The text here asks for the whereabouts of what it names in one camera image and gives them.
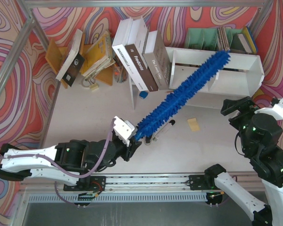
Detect white bookshelf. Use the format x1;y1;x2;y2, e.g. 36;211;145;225
131;46;265;110

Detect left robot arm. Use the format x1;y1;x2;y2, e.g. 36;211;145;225
0;138;141;186

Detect blue microfiber duster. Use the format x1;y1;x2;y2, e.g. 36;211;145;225
134;50;230;141

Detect black and white book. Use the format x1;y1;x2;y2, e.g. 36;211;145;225
56;29;85;87

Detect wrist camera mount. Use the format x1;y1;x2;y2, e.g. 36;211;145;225
255;97;283;121
113;116;137;147

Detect beige black stapler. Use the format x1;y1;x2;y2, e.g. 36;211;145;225
144;136;158;145

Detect brown notebooks in organizer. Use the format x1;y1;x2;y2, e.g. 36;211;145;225
217;26;230;52

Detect blue tape measure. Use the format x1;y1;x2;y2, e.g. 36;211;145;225
139;91;149;99

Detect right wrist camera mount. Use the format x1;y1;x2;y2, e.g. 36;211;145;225
255;97;283;121

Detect blue yellow book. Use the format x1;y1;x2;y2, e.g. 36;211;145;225
238;26;258;55

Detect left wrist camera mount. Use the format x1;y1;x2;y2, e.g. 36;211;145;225
113;116;137;147

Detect stack of yellow books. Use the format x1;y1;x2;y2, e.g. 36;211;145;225
81;30;115;80

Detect brown Fredonia book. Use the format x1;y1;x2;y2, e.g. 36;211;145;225
125;17;158;92

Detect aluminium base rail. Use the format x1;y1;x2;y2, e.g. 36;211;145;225
20;173;278;193

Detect brass padlock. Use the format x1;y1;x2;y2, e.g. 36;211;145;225
81;79;99;91

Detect clear pencil cup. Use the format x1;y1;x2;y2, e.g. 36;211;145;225
113;65;127;83

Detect yellow wooden book stand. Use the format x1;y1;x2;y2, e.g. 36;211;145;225
45;29;115;87

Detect grey Lonely Ones book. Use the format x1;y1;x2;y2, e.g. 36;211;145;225
143;30;172;90

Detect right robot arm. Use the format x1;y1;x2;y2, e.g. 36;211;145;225
204;97;283;226

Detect green desk organizer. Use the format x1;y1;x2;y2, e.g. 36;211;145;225
184;28;246;54

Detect white Mademoiselle book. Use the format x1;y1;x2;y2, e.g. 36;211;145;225
112;18;148;91

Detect tan sticky note pad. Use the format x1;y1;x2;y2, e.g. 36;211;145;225
187;118;200;131

